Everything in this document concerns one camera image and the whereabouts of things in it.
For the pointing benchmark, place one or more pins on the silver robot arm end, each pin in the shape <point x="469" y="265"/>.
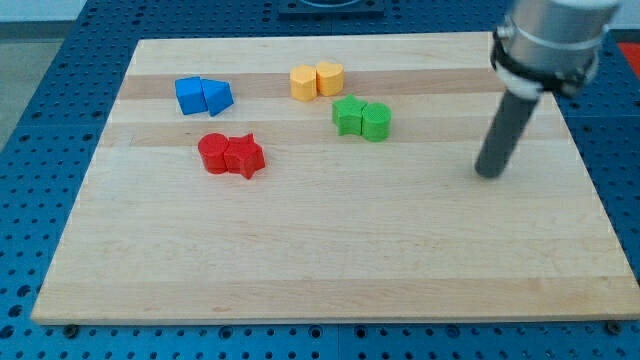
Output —
<point x="550" y="45"/>

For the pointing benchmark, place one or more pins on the wooden board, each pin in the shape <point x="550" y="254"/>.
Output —
<point x="334" y="229"/>

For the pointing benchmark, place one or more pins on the green star block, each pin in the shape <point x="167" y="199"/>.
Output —
<point x="347" y="115"/>

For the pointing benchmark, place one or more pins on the red star block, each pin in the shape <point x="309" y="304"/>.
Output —
<point x="244" y="156"/>

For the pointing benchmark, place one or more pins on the green cylinder block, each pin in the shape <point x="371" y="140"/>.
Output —
<point x="376" y="122"/>

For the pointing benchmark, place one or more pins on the yellow hexagon block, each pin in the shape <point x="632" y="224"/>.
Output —
<point x="302" y="80"/>

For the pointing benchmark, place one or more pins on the red cylinder block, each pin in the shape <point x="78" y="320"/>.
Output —
<point x="212" y="148"/>

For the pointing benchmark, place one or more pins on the blue wedge block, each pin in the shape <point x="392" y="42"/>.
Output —
<point x="218" y="95"/>

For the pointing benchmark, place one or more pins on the blue cube block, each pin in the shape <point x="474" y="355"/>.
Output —
<point x="190" y="95"/>

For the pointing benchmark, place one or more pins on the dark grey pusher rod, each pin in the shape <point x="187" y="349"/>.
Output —
<point x="507" y="127"/>

